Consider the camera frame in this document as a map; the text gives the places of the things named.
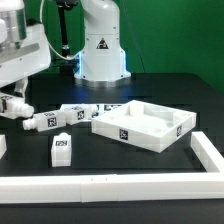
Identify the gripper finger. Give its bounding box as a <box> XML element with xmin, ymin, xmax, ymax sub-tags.
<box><xmin>14</xmin><ymin>77</ymin><xmax>28</xmax><ymax>98</ymax></box>

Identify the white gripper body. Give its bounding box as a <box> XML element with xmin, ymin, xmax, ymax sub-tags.
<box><xmin>0</xmin><ymin>0</ymin><xmax>51</xmax><ymax>88</ymax></box>

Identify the white square tabletop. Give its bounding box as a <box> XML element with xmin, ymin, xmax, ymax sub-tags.
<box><xmin>91</xmin><ymin>100</ymin><xmax>197</xmax><ymax>153</ymax></box>

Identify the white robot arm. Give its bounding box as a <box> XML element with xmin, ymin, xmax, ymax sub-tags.
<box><xmin>0</xmin><ymin>0</ymin><xmax>131</xmax><ymax>94</ymax></box>

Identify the white tag sheet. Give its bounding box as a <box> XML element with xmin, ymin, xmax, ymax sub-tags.
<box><xmin>60</xmin><ymin>104</ymin><xmax>119</xmax><ymax>115</ymax></box>

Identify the white U-shaped fence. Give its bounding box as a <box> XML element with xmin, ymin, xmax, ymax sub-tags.
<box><xmin>0</xmin><ymin>132</ymin><xmax>224</xmax><ymax>204</ymax></box>

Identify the white cable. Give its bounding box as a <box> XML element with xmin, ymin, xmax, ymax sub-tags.
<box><xmin>39</xmin><ymin>0</ymin><xmax>81</xmax><ymax>61</ymax></box>

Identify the black camera pole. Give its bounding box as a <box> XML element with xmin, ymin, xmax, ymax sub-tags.
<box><xmin>55</xmin><ymin>0</ymin><xmax>79</xmax><ymax>57</ymax></box>

